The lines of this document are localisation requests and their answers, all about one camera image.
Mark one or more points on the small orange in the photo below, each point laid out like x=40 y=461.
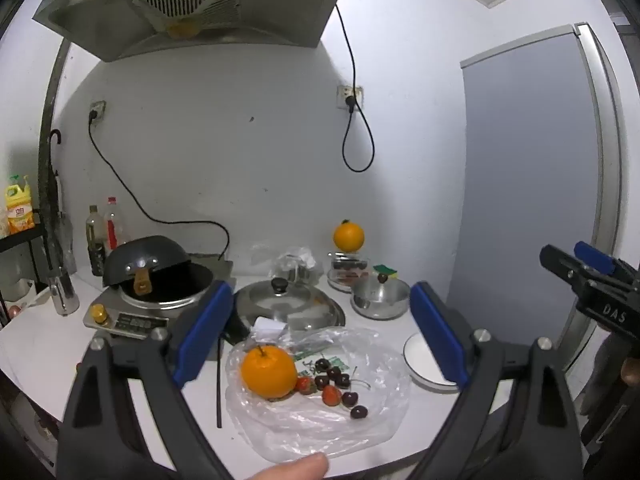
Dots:
x=349 y=236

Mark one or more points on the red strawberry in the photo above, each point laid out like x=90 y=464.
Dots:
x=304 y=385
x=330 y=395

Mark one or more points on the green yellow sponge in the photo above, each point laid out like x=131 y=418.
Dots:
x=387 y=270

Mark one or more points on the small steel pot with lid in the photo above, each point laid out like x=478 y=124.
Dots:
x=380 y=297

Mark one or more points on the clear fruit container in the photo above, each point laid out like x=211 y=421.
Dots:
x=347 y=272

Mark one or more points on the glass lid with black knob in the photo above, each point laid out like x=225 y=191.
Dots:
x=290 y=302

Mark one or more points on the dark oil bottle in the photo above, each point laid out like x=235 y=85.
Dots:
x=95 y=245

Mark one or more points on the glass jar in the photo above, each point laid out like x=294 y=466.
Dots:
x=64 y=294

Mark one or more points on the black umbrella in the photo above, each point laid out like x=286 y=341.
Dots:
x=52 y=210

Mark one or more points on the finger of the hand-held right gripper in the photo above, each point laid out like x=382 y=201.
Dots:
x=595 y=255
x=562 y=262

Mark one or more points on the steel induction cooker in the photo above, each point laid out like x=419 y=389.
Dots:
x=125 y=317

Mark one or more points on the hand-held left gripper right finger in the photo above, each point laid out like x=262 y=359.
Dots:
x=440 y=335

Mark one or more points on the crinkled clear bag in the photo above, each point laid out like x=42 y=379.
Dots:
x=292 y=260

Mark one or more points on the yellow detergent bottle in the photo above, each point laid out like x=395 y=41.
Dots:
x=19 y=207

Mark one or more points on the clear printed plastic bag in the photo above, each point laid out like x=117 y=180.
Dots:
x=310 y=435

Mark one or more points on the large orange with stem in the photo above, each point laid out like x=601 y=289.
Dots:
x=269 y=372

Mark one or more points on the steel range hood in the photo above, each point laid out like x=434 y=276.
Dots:
x=225 y=25

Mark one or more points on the person's left hand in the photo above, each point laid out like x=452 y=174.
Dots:
x=290 y=467

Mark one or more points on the grey blue refrigerator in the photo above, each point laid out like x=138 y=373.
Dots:
x=525 y=185

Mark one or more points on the black shelf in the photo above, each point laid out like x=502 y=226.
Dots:
x=20 y=237

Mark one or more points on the black wok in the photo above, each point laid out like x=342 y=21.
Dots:
x=145 y=257

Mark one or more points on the white wall outlet with plug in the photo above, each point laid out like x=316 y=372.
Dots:
x=350 y=97

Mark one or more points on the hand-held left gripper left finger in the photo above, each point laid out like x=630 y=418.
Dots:
x=205 y=330

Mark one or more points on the white plate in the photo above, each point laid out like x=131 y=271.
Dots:
x=425 y=360

